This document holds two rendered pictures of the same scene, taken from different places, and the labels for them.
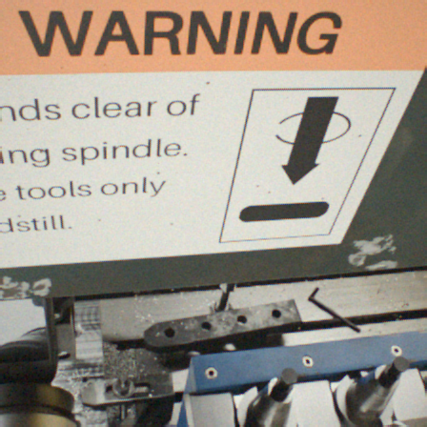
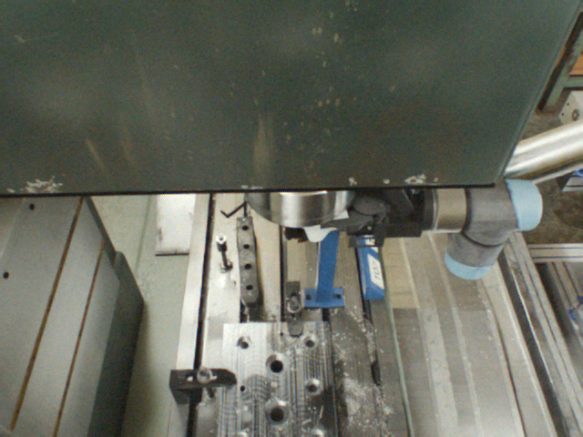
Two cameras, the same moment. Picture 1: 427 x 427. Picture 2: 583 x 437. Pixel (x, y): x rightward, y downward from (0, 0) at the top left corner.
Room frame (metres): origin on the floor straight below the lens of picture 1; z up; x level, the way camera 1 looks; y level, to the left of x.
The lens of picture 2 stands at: (0.16, 0.62, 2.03)
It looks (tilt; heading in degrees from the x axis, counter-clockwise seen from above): 51 degrees down; 287
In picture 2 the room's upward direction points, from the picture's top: straight up
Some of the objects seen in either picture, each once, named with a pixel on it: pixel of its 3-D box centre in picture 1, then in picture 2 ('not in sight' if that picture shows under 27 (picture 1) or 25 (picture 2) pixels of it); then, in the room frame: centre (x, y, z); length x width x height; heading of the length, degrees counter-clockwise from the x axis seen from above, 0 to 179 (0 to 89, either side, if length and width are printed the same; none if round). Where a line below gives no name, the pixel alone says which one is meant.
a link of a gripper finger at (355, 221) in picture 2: not in sight; (348, 215); (0.21, 0.16, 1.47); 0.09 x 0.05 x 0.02; 32
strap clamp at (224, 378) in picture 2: not in sight; (203, 382); (0.45, 0.28, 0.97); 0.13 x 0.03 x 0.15; 19
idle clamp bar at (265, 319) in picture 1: (221, 332); (248, 263); (0.47, -0.05, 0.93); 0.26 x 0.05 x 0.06; 114
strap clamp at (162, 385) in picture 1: (128, 397); (293, 312); (0.32, 0.07, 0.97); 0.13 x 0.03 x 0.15; 109
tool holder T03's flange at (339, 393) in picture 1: (361, 403); not in sight; (0.27, -0.20, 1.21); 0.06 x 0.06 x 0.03
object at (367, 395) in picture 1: (376, 389); not in sight; (0.27, -0.20, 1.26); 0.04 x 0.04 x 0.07
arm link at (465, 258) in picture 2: not in sight; (472, 237); (0.02, 0.05, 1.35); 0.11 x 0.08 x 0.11; 108
